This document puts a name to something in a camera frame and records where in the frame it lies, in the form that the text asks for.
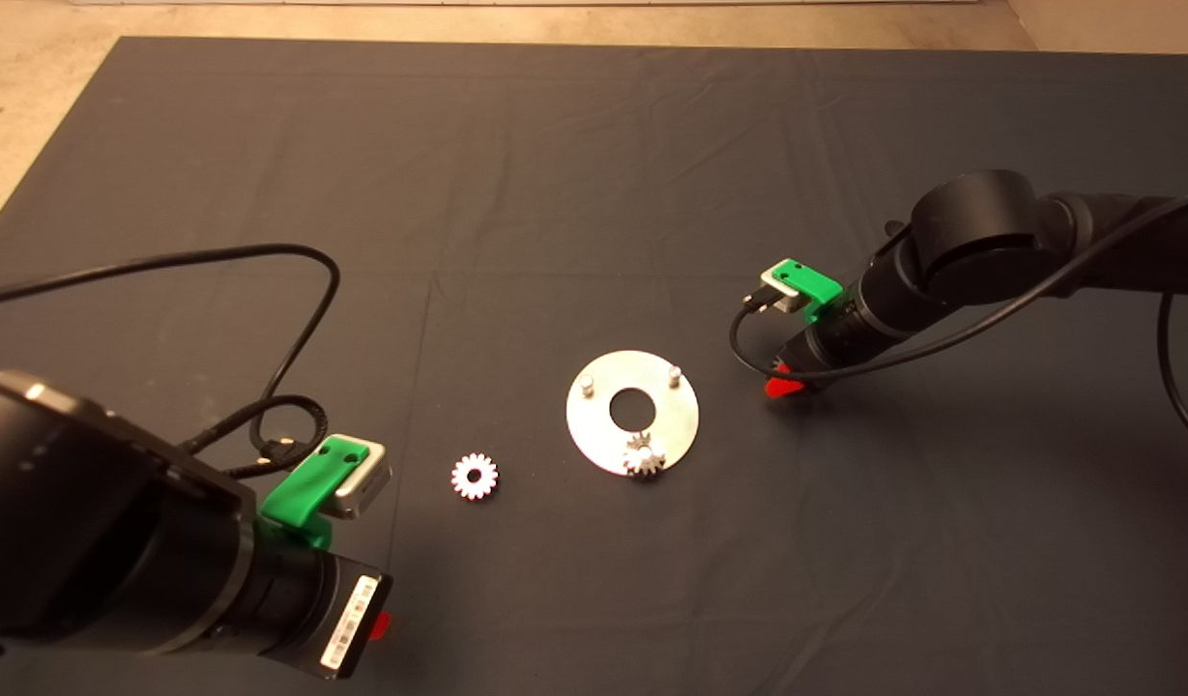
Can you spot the dark grey table cloth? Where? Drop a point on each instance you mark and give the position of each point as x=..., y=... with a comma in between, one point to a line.
x=594, y=193

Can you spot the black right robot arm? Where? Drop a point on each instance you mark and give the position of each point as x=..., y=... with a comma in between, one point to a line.
x=980, y=232

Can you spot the steel planetary gear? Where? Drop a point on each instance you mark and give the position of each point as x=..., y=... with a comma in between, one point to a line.
x=463, y=480
x=650, y=462

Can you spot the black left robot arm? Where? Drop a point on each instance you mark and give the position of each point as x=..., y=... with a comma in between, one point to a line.
x=72, y=532

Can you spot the round metal carrier plate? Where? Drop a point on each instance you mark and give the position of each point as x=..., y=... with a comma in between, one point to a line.
x=594, y=435

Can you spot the left wrist green camera mount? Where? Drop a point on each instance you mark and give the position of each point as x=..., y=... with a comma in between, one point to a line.
x=299, y=493

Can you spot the right wrist green camera mount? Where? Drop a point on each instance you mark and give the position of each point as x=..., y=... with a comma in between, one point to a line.
x=811, y=280

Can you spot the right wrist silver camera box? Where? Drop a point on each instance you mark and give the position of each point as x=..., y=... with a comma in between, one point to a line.
x=782, y=295

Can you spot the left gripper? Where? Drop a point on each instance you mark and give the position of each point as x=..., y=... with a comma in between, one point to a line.
x=347, y=619

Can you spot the wrist green camera mount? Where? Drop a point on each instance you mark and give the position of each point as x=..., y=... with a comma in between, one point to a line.
x=811, y=280
x=299, y=493

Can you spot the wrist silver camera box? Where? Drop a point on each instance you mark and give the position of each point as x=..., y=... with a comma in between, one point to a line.
x=782, y=295
x=366, y=483

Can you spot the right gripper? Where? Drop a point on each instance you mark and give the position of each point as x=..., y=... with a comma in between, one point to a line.
x=811, y=360

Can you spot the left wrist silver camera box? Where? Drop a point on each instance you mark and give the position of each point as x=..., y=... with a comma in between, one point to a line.
x=366, y=483

